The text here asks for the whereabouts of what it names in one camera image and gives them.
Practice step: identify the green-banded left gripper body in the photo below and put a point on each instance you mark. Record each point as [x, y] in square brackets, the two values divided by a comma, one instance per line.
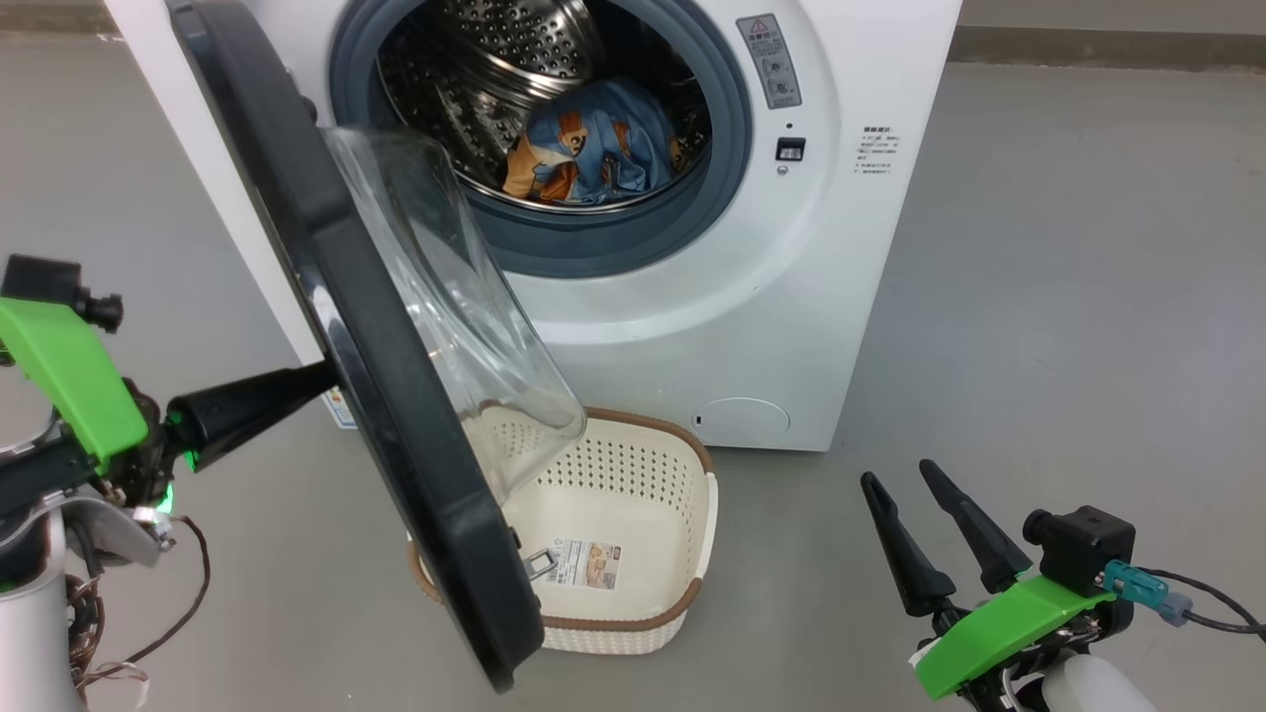
[69, 386]

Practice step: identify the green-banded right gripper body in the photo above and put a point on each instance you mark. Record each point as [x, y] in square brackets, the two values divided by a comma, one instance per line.
[1009, 623]

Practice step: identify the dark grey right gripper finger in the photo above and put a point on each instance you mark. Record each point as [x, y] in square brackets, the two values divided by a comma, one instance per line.
[989, 549]
[915, 569]

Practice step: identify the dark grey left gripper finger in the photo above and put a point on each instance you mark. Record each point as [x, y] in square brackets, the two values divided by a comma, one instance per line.
[227, 435]
[247, 391]

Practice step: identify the dark round washer door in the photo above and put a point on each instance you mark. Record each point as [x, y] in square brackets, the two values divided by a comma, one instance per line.
[376, 376]

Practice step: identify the blue bear-print pyjama clothes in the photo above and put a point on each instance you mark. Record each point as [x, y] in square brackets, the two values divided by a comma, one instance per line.
[603, 138]

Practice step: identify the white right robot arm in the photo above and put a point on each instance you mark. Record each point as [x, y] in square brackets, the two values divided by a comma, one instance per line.
[1098, 687]

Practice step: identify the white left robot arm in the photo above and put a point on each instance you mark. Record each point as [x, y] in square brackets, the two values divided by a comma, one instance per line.
[35, 633]

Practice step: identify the cream perforated laundry basket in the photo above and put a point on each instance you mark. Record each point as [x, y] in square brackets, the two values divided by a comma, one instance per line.
[643, 494]

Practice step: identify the white front-load washing machine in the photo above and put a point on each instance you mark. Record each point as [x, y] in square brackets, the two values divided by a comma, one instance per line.
[791, 297]

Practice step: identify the white basket product sticker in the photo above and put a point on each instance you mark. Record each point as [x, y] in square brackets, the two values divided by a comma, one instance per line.
[586, 564]

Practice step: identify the grey rubber door gasket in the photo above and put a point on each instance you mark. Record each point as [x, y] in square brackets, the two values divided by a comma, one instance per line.
[593, 242]

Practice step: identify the black door lock socket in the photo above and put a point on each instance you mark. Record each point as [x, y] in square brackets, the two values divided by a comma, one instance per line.
[790, 149]

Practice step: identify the blue energy label sticker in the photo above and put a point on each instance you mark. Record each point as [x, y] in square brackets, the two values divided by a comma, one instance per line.
[341, 410]

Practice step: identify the round white filter cover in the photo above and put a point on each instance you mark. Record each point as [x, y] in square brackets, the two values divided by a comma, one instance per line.
[742, 421]

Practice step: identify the perforated steel washer drum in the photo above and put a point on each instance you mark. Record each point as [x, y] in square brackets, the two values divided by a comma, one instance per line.
[475, 89]

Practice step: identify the grey warning sticker red triangle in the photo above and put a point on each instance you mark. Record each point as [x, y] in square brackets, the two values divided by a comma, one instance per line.
[769, 61]

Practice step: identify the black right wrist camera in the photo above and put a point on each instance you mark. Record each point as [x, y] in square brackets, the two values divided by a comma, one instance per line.
[1083, 544]

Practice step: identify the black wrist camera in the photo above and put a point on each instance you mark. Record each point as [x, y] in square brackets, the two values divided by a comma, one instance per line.
[45, 282]
[1083, 544]

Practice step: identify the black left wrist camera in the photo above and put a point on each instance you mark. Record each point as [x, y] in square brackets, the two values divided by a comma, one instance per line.
[45, 282]

